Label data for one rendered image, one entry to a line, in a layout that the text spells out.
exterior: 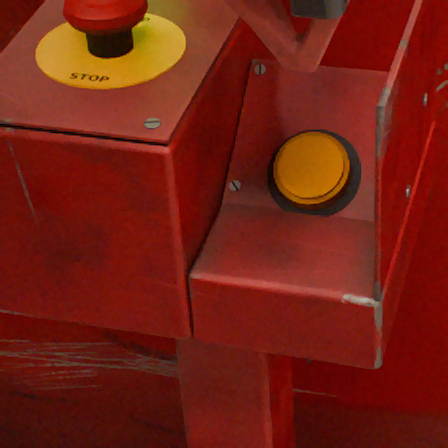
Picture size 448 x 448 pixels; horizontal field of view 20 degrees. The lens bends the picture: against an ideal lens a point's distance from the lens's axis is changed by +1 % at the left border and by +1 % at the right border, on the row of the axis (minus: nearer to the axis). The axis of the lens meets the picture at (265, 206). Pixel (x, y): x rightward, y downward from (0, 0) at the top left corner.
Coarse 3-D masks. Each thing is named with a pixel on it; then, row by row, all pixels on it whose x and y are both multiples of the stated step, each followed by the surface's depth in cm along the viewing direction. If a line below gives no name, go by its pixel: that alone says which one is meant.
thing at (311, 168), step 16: (288, 144) 62; (304, 144) 61; (320, 144) 61; (336, 144) 61; (288, 160) 61; (304, 160) 61; (320, 160) 61; (336, 160) 61; (288, 176) 61; (304, 176) 61; (320, 176) 61; (336, 176) 61; (288, 192) 61; (304, 192) 61; (320, 192) 61; (336, 192) 61; (304, 208) 61; (320, 208) 61
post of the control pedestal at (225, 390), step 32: (192, 352) 69; (224, 352) 68; (256, 352) 68; (192, 384) 71; (224, 384) 70; (256, 384) 69; (288, 384) 75; (192, 416) 72; (224, 416) 72; (256, 416) 71; (288, 416) 76
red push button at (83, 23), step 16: (80, 0) 58; (96, 0) 58; (112, 0) 58; (128, 0) 58; (144, 0) 59; (64, 16) 58; (80, 16) 57; (96, 16) 57; (112, 16) 57; (128, 16) 58; (96, 32) 58; (112, 32) 58; (128, 32) 59; (96, 48) 59; (112, 48) 59; (128, 48) 60
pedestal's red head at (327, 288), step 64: (64, 0) 65; (192, 0) 64; (0, 64) 60; (192, 64) 59; (256, 64) 65; (0, 128) 56; (64, 128) 55; (128, 128) 55; (192, 128) 57; (256, 128) 64; (320, 128) 63; (384, 128) 51; (0, 192) 58; (64, 192) 57; (128, 192) 56; (192, 192) 58; (256, 192) 62; (384, 192) 53; (0, 256) 61; (64, 256) 60; (128, 256) 58; (192, 256) 59; (256, 256) 59; (320, 256) 59; (384, 256) 56; (64, 320) 62; (128, 320) 61; (192, 320) 60; (256, 320) 59; (320, 320) 58; (384, 320) 58
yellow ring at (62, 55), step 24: (144, 24) 62; (168, 24) 62; (48, 48) 60; (72, 48) 60; (144, 48) 60; (168, 48) 60; (48, 72) 59; (72, 72) 58; (96, 72) 58; (120, 72) 58; (144, 72) 58
